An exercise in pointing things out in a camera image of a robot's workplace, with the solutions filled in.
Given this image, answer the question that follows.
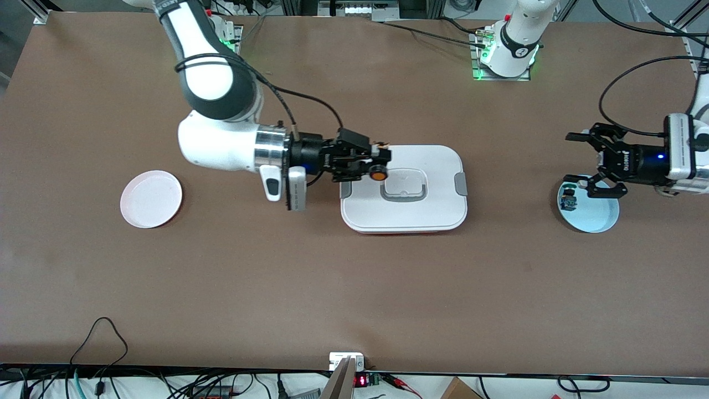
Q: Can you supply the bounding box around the black cable across table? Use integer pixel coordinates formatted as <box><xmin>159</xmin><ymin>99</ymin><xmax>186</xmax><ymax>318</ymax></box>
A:
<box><xmin>381</xmin><ymin>21</ymin><xmax>489</xmax><ymax>50</ymax></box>

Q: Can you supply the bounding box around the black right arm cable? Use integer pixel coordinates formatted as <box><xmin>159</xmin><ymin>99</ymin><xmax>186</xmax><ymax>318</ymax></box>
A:
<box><xmin>174</xmin><ymin>53</ymin><xmax>345</xmax><ymax>140</ymax></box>

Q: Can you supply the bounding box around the white lidded lunch box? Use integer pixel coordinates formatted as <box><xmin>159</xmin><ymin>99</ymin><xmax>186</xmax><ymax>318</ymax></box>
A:
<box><xmin>340</xmin><ymin>145</ymin><xmax>469</xmax><ymax>234</ymax></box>

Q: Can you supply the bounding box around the black coiled cable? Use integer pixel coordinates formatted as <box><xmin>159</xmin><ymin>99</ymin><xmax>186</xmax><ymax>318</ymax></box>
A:
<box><xmin>556</xmin><ymin>375</ymin><xmax>611</xmax><ymax>393</ymax></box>

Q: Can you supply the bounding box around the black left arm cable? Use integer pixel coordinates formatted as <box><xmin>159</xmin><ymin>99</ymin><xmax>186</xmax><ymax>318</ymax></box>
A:
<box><xmin>592</xmin><ymin>0</ymin><xmax>709</xmax><ymax>137</ymax></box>

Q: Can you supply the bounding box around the black looped cable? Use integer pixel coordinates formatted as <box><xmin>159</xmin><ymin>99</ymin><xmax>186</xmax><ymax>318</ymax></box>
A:
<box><xmin>69</xmin><ymin>316</ymin><xmax>129</xmax><ymax>367</ymax></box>

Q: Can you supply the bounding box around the brown cardboard piece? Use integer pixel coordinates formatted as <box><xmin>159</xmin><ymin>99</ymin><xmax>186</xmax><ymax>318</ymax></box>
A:
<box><xmin>440</xmin><ymin>377</ymin><xmax>484</xmax><ymax>399</ymax></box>

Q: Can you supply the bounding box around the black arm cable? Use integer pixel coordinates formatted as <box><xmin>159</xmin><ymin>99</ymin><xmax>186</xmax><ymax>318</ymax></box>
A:
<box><xmin>174</xmin><ymin>53</ymin><xmax>345</xmax><ymax>140</ymax></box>
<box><xmin>592</xmin><ymin>0</ymin><xmax>709</xmax><ymax>137</ymax></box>

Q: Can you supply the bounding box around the orange push-button switch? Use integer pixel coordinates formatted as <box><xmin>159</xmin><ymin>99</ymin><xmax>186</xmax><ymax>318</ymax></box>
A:
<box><xmin>369</xmin><ymin>142</ymin><xmax>392</xmax><ymax>182</ymax></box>

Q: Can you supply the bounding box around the pink round plate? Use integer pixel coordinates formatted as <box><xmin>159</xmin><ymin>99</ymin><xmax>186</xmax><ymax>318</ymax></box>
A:
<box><xmin>120</xmin><ymin>170</ymin><xmax>183</xmax><ymax>229</ymax></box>

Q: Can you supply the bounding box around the light blue round plate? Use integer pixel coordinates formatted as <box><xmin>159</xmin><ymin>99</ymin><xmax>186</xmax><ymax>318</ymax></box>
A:
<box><xmin>557</xmin><ymin>175</ymin><xmax>620</xmax><ymax>233</ymax></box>

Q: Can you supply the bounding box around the aluminium frame rail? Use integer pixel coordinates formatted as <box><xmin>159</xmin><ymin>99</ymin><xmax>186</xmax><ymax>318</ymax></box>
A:
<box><xmin>669</xmin><ymin>21</ymin><xmax>709</xmax><ymax>75</ymax></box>

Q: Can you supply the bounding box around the white power strip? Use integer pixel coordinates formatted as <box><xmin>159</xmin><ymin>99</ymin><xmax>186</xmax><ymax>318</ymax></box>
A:
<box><xmin>318</xmin><ymin>0</ymin><xmax>400</xmax><ymax>22</ymax></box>

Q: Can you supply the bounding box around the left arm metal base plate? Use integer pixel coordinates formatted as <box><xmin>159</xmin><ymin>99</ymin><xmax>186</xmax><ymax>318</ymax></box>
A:
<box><xmin>470</xmin><ymin>30</ymin><xmax>532</xmax><ymax>82</ymax></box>

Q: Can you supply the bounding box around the grey slanted bar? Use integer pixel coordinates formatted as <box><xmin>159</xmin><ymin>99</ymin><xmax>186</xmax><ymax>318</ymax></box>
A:
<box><xmin>320</xmin><ymin>356</ymin><xmax>358</xmax><ymax>399</ymax></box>

